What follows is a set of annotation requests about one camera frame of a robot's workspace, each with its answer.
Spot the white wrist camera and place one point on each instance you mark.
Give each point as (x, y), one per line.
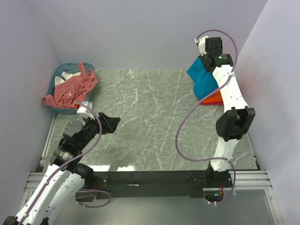
(83, 111)
(201, 42)

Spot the teal blue t shirt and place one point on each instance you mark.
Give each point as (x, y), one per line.
(204, 82)

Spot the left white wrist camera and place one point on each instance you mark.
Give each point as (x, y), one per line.
(83, 111)

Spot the white garment in basket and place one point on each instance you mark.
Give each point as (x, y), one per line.
(64, 77)

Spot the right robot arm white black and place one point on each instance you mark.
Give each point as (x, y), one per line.
(237, 117)

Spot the aluminium frame rail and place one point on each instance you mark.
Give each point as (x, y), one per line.
(252, 180)

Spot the folded orange t shirt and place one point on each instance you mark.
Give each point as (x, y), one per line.
(215, 98)

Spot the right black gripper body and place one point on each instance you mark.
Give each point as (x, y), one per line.
(203, 58)

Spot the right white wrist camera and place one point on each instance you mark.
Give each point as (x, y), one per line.
(201, 42)

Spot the teal plastic basket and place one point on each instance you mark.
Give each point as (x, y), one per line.
(69, 68)

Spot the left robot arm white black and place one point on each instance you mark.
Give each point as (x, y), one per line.
(65, 175)

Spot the black base beam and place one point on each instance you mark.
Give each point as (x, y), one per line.
(159, 183)

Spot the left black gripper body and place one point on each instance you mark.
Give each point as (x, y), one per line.
(92, 127)

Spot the salmon pink t shirt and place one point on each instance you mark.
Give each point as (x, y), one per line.
(73, 90)

